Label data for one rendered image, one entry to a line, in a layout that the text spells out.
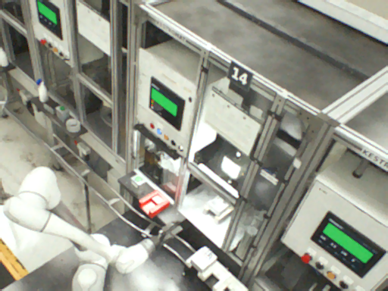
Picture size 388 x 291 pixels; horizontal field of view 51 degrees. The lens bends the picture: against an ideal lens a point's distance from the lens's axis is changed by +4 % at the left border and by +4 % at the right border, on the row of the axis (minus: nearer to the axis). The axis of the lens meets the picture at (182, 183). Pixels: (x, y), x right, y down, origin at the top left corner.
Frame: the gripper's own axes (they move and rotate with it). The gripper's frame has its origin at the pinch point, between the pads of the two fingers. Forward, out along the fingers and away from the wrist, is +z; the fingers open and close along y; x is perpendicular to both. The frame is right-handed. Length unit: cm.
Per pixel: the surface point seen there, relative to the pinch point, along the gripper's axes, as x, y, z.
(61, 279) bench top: 36, -44, -55
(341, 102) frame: -38, 90, 38
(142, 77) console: 59, 55, 20
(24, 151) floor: 213, -112, 12
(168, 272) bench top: -2.4, -44.5, -3.6
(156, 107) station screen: 44, 46, 18
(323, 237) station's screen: -64, 44, 18
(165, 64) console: 45, 70, 23
